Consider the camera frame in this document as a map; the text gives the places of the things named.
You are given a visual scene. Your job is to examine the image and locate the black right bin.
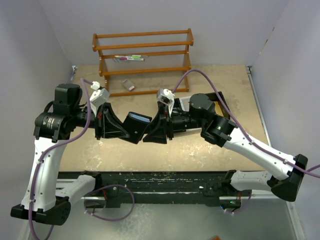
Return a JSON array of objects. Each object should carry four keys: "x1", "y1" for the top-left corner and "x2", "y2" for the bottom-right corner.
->
[{"x1": 207, "y1": 91, "x2": 231, "y2": 120}]

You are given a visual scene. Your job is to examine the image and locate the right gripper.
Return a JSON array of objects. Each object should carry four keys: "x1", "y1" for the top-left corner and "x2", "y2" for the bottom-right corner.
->
[{"x1": 143, "y1": 103, "x2": 205, "y2": 144}]

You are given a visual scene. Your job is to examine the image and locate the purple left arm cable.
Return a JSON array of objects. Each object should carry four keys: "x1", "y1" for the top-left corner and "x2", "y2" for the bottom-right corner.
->
[{"x1": 27, "y1": 77, "x2": 106, "y2": 240}]

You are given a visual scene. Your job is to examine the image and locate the white middle bin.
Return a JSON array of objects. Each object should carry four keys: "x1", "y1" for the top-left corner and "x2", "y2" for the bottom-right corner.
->
[{"x1": 179, "y1": 96, "x2": 191, "y2": 112}]

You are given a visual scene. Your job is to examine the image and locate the small grey box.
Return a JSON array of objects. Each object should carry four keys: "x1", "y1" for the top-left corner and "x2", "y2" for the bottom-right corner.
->
[{"x1": 122, "y1": 79, "x2": 136, "y2": 92}]

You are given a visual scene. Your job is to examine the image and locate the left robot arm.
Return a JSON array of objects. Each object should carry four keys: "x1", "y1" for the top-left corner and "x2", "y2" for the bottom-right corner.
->
[{"x1": 10, "y1": 81, "x2": 130, "y2": 226}]

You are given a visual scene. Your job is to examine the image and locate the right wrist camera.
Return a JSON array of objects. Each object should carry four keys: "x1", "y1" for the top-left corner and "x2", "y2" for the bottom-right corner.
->
[{"x1": 156, "y1": 88, "x2": 175, "y2": 115}]

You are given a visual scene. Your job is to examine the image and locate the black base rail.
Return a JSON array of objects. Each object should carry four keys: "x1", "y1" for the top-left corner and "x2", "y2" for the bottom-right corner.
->
[{"x1": 57, "y1": 170, "x2": 253, "y2": 210}]

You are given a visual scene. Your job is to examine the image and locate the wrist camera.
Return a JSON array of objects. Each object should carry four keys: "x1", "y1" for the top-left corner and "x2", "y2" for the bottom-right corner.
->
[
  {"x1": 89, "y1": 81, "x2": 110, "y2": 114},
  {"x1": 156, "y1": 88, "x2": 175, "y2": 115}
]

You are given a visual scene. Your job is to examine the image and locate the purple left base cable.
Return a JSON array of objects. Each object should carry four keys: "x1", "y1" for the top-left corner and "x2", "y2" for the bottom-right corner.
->
[{"x1": 83, "y1": 183, "x2": 135, "y2": 221}]

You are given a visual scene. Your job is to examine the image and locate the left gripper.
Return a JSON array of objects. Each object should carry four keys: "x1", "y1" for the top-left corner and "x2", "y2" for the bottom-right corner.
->
[{"x1": 70, "y1": 101, "x2": 131, "y2": 140}]

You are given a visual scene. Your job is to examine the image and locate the wooden block in bin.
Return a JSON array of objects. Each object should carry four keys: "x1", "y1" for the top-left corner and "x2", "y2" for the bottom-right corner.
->
[{"x1": 214, "y1": 101, "x2": 225, "y2": 117}]

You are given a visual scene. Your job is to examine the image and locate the coloured pens on rack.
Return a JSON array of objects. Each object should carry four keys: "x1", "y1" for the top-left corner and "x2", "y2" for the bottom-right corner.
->
[{"x1": 113, "y1": 54, "x2": 147, "y2": 63}]

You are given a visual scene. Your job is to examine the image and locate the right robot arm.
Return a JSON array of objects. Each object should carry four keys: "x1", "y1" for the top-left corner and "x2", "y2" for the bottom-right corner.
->
[{"x1": 143, "y1": 93, "x2": 308, "y2": 202}]

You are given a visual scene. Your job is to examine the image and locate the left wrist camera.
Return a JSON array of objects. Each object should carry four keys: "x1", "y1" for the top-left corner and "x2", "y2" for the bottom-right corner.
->
[{"x1": 89, "y1": 81, "x2": 110, "y2": 114}]

